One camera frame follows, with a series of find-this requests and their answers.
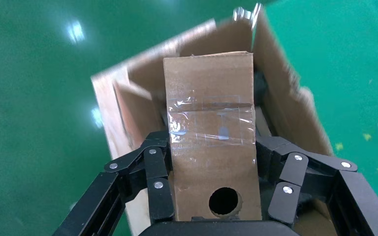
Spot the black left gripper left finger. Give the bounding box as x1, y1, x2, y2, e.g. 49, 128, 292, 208
52, 130, 177, 236

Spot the large open cardboard carton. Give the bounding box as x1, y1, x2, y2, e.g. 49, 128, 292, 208
90, 6, 340, 236

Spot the silver metal table clamp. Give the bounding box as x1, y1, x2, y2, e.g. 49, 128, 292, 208
233, 2, 263, 25

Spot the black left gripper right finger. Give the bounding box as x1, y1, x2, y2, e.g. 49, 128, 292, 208
255, 136, 378, 236

